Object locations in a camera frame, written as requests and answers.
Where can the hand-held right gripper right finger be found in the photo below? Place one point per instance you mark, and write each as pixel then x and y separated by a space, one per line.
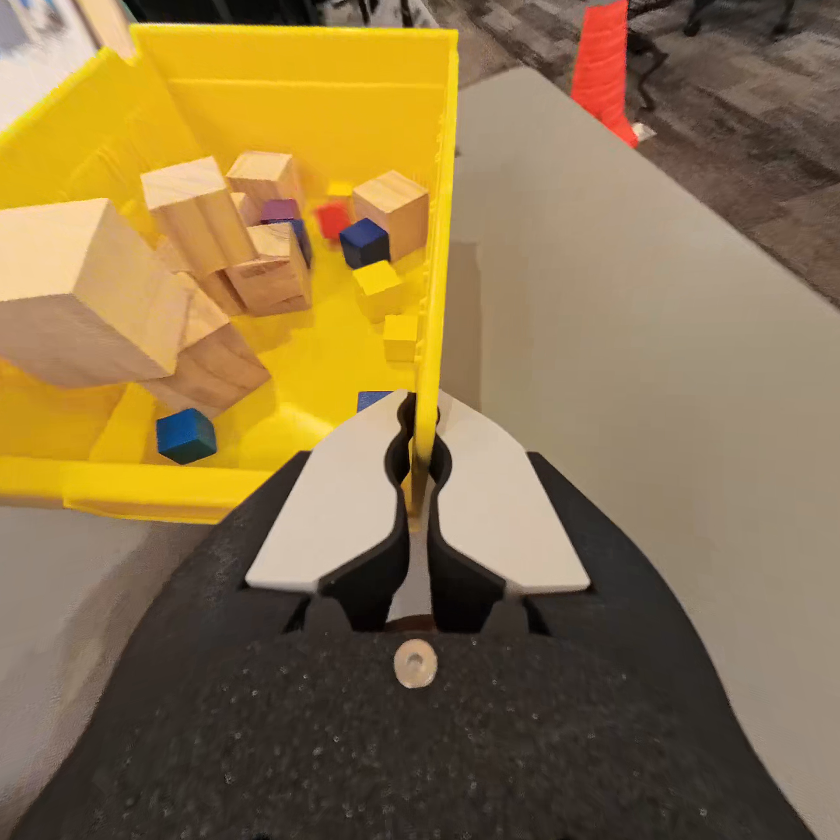
pixel 505 512

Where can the pile of wooden coloured cubes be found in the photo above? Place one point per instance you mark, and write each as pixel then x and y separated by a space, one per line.
pixel 79 282

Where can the yellow plastic bin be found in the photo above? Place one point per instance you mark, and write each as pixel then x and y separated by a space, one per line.
pixel 315 105

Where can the black office chair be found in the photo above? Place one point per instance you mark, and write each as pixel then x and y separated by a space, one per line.
pixel 735 13

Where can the printed instruction sheet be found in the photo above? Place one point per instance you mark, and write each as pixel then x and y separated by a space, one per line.
pixel 39 59

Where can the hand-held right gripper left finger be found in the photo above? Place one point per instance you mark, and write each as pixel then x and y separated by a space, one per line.
pixel 328 512

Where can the orange traffic cone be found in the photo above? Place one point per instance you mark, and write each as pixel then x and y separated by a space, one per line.
pixel 604 65

